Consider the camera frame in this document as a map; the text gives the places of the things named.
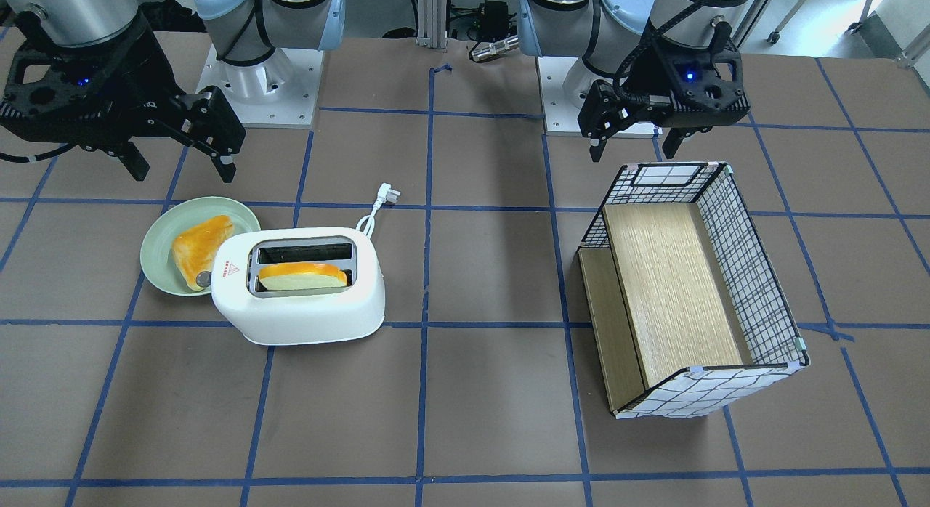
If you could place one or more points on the light green plate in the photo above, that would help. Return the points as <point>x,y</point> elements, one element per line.
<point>156,256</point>

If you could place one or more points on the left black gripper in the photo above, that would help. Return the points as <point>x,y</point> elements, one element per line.
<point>649,75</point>

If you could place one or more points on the black power adapter box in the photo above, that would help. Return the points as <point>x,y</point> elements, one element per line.
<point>493,17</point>

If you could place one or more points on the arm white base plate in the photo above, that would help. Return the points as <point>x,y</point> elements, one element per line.
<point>563,83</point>
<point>279,93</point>

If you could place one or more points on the toast slice on plate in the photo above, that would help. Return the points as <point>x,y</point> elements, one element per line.
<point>193,251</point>

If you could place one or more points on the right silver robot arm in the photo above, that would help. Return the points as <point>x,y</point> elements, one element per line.
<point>243,32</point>

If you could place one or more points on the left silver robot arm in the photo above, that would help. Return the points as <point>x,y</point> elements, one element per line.
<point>609,35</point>

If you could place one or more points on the toast slice in toaster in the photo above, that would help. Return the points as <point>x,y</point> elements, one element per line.
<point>302,276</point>

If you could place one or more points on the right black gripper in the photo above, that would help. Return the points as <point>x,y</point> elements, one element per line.
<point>139,65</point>

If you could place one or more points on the aluminium frame post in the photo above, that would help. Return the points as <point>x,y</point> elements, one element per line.
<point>432,18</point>

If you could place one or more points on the white two-slot toaster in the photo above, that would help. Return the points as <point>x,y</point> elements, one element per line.
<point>296,317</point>

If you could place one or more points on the silver cable connector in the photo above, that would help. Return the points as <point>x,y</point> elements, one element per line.
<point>485,51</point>

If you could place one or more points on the wire grid basket wooden base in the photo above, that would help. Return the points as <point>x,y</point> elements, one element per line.
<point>687,311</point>

